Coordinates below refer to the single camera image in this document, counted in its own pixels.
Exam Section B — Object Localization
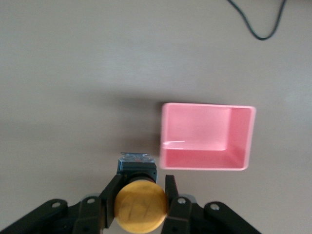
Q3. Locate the yellow push button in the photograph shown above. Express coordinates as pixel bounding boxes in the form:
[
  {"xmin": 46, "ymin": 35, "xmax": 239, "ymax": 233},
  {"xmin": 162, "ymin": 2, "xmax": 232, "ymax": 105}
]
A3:
[{"xmin": 114, "ymin": 152, "xmax": 169, "ymax": 233}]

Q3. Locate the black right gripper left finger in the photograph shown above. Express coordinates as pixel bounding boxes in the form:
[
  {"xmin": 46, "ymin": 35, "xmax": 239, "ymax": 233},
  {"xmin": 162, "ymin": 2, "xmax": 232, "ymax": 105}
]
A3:
[{"xmin": 0, "ymin": 173, "xmax": 123, "ymax": 234}]

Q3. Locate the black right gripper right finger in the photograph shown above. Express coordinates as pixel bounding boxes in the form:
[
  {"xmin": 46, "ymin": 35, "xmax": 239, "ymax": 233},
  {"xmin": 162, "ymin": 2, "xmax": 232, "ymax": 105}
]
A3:
[{"xmin": 162, "ymin": 175, "xmax": 262, "ymax": 234}]

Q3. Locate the thin black looped table cable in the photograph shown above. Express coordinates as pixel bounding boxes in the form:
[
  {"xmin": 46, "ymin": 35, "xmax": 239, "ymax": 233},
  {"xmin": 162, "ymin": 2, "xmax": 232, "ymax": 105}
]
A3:
[{"xmin": 226, "ymin": 0, "xmax": 288, "ymax": 41}]

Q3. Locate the pink plastic bin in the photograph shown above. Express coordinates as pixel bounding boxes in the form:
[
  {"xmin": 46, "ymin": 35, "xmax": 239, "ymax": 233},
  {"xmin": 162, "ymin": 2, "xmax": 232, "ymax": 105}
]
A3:
[{"xmin": 159, "ymin": 102, "xmax": 256, "ymax": 172}]

